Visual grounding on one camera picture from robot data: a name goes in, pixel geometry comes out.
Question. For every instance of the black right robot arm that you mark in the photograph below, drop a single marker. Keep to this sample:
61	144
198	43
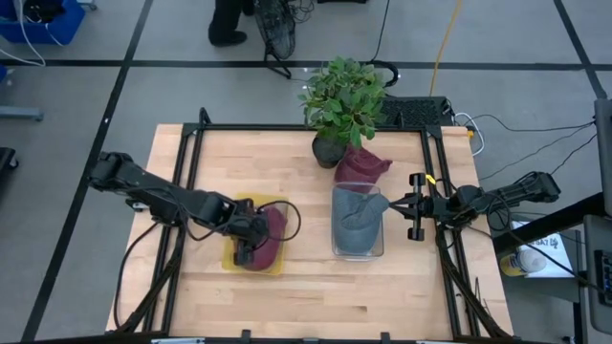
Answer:
516	193

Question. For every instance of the yellow white bottle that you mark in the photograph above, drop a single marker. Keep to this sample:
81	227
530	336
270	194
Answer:
526	262

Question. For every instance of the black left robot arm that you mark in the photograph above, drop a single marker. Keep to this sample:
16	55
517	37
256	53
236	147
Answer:
143	184

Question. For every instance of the gray monitor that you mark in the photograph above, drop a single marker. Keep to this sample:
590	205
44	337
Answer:
605	153

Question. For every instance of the gray baseball cap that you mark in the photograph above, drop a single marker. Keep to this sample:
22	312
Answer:
356	224

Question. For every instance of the black caster base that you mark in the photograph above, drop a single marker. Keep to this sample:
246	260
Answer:
6	157

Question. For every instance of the person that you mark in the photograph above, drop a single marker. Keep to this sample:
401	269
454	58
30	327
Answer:
225	24

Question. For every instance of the black clamp bracket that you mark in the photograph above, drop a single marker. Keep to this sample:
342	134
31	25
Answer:
385	337
246	336

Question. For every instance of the black perforated box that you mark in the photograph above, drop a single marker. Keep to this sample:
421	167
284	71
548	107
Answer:
416	112

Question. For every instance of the clear plastic bin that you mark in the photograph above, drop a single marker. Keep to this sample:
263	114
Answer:
358	259

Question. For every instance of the yellow plastic tray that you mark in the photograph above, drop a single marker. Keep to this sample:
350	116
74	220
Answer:
228	264

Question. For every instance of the black metal frame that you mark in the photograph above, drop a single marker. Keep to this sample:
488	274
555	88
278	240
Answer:
239	127

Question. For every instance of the maroon baseball cap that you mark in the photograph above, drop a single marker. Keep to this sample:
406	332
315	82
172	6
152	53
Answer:
272	239
358	167

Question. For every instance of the yellow tape tag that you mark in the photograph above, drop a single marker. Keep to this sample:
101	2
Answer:
431	179

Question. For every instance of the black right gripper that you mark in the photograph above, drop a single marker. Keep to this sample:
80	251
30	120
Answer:
430	208

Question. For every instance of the blue plastic bin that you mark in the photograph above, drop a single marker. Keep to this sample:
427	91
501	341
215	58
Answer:
67	24

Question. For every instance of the white paper sheet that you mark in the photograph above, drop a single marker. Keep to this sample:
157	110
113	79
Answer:
559	263

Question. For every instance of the gray metal foot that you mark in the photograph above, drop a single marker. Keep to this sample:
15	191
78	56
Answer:
19	113

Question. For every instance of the green potted plant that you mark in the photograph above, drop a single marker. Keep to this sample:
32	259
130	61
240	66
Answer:
342	102

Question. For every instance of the black side table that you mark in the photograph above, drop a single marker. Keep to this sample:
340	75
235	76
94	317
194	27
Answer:
550	224

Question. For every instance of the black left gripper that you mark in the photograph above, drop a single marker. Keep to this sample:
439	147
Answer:
244	229

